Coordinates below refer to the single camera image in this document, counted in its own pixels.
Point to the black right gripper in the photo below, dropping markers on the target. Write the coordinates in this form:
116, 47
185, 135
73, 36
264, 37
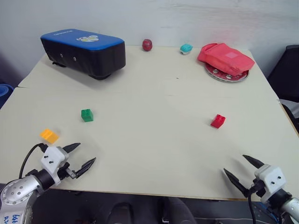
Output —
258, 186

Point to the green toy brick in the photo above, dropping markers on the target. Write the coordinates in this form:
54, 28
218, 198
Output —
87, 115

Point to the blue rolled mat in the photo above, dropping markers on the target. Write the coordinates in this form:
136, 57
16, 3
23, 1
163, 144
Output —
5, 92

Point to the round silver metal plate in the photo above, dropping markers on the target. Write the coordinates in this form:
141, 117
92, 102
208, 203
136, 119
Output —
224, 75

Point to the dark red ball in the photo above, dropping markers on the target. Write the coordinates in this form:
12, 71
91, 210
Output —
147, 44

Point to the red toy brick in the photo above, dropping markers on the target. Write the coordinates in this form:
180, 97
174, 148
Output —
218, 121

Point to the black chair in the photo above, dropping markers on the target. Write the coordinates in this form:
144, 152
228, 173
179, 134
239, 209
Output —
286, 70

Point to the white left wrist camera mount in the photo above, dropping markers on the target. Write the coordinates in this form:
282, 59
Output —
52, 159

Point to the teal and white small toy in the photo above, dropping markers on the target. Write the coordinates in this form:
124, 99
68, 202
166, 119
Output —
186, 48

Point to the blue and black padded box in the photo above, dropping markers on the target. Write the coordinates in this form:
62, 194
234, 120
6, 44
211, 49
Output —
84, 53

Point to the red fabric pouch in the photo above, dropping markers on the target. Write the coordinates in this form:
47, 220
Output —
224, 57

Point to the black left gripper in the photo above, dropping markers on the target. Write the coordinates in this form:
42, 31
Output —
66, 171

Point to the orange toy brick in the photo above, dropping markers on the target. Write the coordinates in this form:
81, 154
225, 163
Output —
49, 135

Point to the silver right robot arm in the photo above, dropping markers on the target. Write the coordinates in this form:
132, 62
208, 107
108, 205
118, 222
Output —
290, 207

